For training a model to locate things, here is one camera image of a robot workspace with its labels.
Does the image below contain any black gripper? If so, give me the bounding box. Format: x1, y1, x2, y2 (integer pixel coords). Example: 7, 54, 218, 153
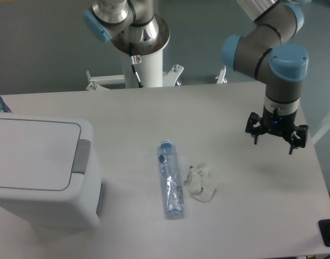
245, 107, 308, 155

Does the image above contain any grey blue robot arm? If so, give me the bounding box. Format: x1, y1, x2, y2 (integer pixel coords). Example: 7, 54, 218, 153
220, 1, 309, 153

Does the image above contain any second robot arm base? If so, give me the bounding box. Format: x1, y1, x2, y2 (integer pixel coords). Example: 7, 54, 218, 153
83, 1, 160, 44

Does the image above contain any white trash can body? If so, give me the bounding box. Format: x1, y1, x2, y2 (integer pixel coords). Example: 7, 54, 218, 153
0, 113, 105, 228

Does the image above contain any white trash can lid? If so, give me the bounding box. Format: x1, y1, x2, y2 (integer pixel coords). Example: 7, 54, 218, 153
0, 117, 93, 191

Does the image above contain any crumpled white paper carton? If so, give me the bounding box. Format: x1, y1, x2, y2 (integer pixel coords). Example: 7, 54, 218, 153
184, 162, 216, 203

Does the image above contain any crushed clear plastic bottle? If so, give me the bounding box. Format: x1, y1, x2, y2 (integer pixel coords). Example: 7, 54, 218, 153
157, 139, 184, 220

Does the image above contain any black device at edge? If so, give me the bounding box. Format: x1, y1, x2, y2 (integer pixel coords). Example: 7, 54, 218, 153
318, 219, 330, 247

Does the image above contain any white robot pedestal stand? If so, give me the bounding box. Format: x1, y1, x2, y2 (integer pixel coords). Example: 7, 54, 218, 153
85, 13, 185, 91

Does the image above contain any black cable on pedestal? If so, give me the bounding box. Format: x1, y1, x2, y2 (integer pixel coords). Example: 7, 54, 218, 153
127, 43, 144, 88

